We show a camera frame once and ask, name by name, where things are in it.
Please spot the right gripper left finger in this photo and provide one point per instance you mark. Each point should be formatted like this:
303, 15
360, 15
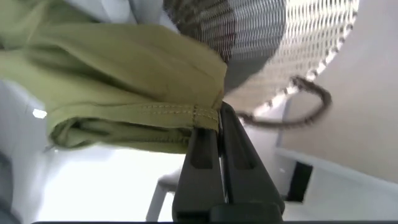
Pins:
192, 193

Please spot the white laundry basket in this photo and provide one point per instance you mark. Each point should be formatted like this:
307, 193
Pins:
255, 37

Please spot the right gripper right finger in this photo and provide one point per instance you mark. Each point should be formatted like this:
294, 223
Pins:
248, 189

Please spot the green long-sleeved shirt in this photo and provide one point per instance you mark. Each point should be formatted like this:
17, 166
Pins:
124, 77

